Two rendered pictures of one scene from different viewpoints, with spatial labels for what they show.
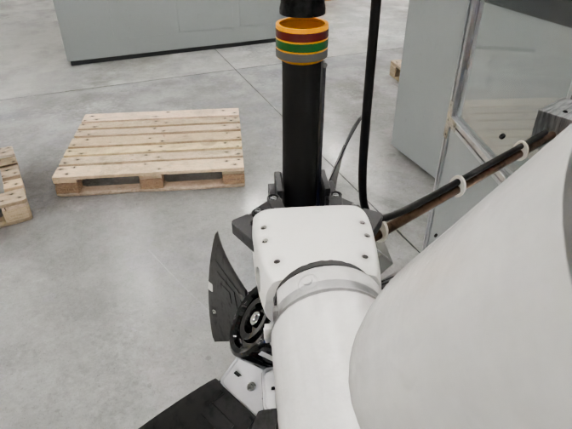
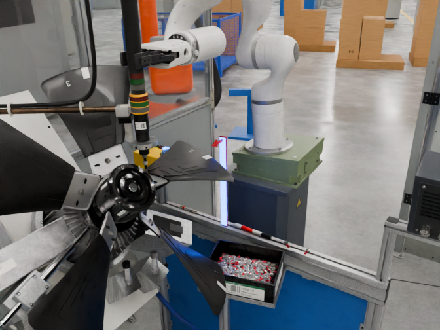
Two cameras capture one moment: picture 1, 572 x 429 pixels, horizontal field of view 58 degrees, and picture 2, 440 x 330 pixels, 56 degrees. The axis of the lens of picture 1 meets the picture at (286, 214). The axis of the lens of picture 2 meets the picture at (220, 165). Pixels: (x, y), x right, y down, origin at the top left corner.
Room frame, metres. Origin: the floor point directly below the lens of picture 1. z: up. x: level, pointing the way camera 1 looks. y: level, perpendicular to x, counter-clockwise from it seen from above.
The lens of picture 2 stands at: (1.05, 0.73, 1.66)
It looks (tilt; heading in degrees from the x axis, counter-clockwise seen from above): 25 degrees down; 219
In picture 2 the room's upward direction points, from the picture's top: 1 degrees counter-clockwise
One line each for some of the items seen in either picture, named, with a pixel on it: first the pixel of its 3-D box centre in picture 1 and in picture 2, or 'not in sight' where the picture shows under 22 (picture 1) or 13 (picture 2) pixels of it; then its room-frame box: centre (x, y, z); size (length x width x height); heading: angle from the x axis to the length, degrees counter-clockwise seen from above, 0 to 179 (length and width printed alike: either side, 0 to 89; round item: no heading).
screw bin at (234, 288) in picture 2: not in sight; (244, 270); (0.22, 0.14, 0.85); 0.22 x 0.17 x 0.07; 111
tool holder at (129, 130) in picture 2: not in sight; (137, 125); (0.44, -0.02, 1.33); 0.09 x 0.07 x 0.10; 130
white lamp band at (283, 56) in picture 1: (301, 50); not in sight; (0.43, -0.01, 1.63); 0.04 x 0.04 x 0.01
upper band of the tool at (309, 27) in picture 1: (301, 41); not in sight; (0.43, -0.01, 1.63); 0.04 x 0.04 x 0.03
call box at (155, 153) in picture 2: not in sight; (159, 164); (0.10, -0.34, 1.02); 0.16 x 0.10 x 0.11; 95
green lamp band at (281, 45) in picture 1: (301, 41); not in sight; (0.43, -0.01, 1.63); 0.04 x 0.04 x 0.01
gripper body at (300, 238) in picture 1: (316, 262); (165, 52); (0.32, -0.02, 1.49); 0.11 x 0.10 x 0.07; 5
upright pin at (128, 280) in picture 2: not in sight; (127, 272); (0.55, 0.02, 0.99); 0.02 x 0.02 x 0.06
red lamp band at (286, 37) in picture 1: (301, 31); not in sight; (0.43, -0.01, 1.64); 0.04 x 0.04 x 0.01
